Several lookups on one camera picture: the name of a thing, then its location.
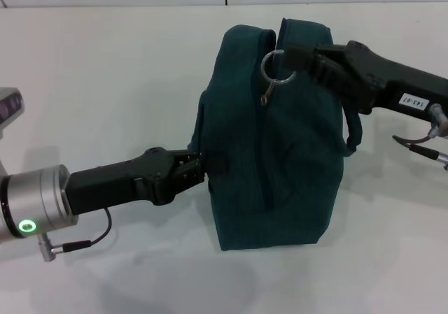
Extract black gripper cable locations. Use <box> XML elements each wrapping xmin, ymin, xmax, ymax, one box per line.
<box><xmin>391</xmin><ymin>104</ymin><xmax>448</xmax><ymax>172</ymax></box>
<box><xmin>37</xmin><ymin>207</ymin><xmax>113</xmax><ymax>263</ymax></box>

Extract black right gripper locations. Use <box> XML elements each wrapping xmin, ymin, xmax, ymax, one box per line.
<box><xmin>281</xmin><ymin>40</ymin><xmax>448</xmax><ymax>122</ymax></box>

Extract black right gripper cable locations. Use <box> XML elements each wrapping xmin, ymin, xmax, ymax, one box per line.
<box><xmin>391</xmin><ymin>104</ymin><xmax>448</xmax><ymax>172</ymax></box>

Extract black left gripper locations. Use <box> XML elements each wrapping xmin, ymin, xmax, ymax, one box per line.
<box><xmin>64</xmin><ymin>146</ymin><xmax>230</xmax><ymax>217</ymax></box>

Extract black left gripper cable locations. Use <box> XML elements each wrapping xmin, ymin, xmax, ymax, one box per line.
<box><xmin>37</xmin><ymin>207</ymin><xmax>113</xmax><ymax>263</ymax></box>

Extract dark teal insulated lunch bag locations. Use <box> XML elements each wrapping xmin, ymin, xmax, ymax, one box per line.
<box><xmin>190</xmin><ymin>17</ymin><xmax>363</xmax><ymax>252</ymax></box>

